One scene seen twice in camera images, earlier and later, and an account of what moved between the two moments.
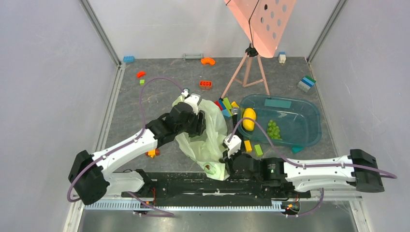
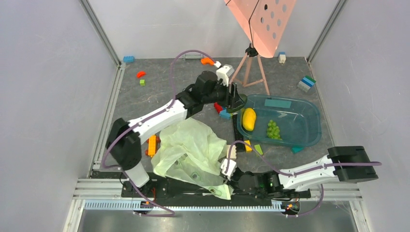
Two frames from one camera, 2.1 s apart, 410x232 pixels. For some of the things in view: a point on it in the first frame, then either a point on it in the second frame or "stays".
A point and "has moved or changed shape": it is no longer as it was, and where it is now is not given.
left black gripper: [198, 127] to [233, 100]
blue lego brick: [128, 59] stays
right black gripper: [229, 159] to [239, 146]
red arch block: [140, 74] stays
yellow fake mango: [249, 124] stays
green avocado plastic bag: [207, 148] has moved or changed shape
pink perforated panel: [264, 20] stays
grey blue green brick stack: [306, 83] stays
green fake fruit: [273, 130] stays
